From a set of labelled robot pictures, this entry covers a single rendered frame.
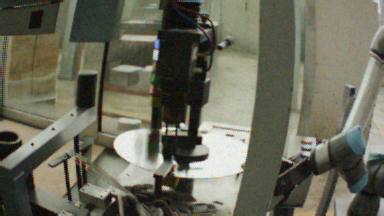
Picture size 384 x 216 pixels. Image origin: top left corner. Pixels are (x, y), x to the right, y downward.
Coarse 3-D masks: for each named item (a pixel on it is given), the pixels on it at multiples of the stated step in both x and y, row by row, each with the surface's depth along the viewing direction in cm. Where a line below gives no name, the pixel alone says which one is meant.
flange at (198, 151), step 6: (162, 144) 120; (180, 144) 118; (204, 144) 123; (180, 150) 117; (186, 150) 118; (192, 150) 118; (198, 150) 119; (204, 150) 119; (180, 156) 115; (186, 156) 115; (192, 156) 116; (198, 156) 116; (204, 156) 117
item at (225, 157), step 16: (128, 144) 120; (144, 144) 122; (208, 144) 127; (224, 144) 128; (240, 144) 129; (128, 160) 110; (144, 160) 111; (160, 160) 113; (176, 160) 114; (192, 160) 115; (208, 160) 116; (224, 160) 117; (240, 160) 117; (176, 176) 105; (208, 176) 106; (224, 176) 107
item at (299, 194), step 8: (296, 136) 156; (288, 144) 156; (296, 144) 148; (312, 144) 149; (288, 152) 140; (296, 152) 140; (312, 176) 131; (304, 184) 132; (296, 192) 133; (304, 192) 132; (288, 200) 134; (296, 200) 133; (304, 200) 133
